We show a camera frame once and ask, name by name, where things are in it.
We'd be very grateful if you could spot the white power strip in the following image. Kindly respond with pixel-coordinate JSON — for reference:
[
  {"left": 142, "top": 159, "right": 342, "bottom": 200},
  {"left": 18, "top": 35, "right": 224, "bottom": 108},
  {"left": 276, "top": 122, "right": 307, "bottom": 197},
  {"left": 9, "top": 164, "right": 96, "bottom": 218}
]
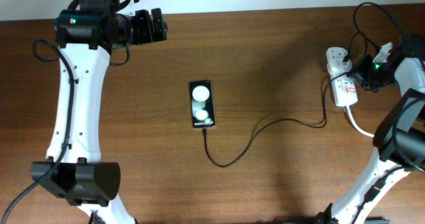
[{"left": 325, "top": 47, "right": 359, "bottom": 108}]

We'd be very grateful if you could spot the black charging cable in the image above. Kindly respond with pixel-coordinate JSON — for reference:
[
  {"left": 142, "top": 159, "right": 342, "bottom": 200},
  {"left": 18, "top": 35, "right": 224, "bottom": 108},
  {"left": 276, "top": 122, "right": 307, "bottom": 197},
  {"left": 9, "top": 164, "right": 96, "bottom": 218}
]
[{"left": 202, "top": 47, "right": 353, "bottom": 168}]

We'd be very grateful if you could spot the white charger plug adapter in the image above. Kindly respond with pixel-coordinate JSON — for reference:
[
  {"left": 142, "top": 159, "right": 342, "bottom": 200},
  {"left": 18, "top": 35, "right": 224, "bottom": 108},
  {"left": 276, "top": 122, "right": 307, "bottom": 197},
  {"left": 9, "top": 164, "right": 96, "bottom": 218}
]
[{"left": 327, "top": 59, "right": 353, "bottom": 74}]

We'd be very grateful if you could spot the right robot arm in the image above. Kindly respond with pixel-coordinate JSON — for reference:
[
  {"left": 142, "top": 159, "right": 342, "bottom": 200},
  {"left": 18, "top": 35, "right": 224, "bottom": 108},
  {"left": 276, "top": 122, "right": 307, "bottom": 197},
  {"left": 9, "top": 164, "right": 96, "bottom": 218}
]
[{"left": 312, "top": 57, "right": 424, "bottom": 224}]

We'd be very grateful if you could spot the black smartphone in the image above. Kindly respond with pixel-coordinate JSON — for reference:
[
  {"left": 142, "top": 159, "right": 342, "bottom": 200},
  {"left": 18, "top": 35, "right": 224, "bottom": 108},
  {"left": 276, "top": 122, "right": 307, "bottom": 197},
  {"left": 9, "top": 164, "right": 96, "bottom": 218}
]
[{"left": 189, "top": 80, "right": 216, "bottom": 129}]

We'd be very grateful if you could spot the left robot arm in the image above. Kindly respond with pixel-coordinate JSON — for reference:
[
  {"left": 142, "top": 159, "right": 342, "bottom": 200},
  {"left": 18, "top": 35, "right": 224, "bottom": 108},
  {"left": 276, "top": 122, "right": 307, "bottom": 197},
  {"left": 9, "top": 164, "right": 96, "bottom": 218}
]
[{"left": 31, "top": 0, "right": 167, "bottom": 223}]

